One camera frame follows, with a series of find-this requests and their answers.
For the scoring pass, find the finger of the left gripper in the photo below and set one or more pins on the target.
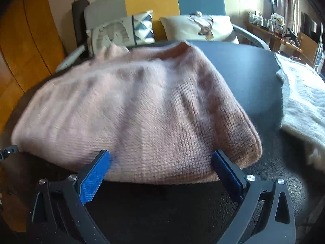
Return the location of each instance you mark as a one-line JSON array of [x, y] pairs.
[[8, 151]]

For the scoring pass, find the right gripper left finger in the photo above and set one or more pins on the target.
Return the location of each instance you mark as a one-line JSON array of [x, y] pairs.
[[58, 213]]

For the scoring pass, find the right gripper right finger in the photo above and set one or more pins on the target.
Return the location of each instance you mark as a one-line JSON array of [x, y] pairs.
[[276, 223]]

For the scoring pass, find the pink knitted sweater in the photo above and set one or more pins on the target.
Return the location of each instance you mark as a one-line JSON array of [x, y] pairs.
[[161, 112]]

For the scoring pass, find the cream knitted sweater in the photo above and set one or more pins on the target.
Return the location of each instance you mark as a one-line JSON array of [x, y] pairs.
[[303, 107]]

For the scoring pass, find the grey yellow blue sofa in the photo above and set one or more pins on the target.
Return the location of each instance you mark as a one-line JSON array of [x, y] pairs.
[[102, 11]]

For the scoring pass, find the black rolled mat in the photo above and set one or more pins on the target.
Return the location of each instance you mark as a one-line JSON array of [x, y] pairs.
[[78, 8]]

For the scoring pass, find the wooden cabinet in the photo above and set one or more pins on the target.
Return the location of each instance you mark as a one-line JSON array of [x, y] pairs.
[[310, 54]]

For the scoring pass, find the wooden side table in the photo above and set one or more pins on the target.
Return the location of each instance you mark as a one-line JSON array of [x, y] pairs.
[[272, 33]]

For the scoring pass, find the tiger print cushion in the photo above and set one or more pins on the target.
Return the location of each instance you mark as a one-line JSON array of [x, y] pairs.
[[127, 31]]

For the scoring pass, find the deer print cushion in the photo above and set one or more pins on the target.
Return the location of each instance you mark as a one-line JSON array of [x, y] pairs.
[[199, 27]]

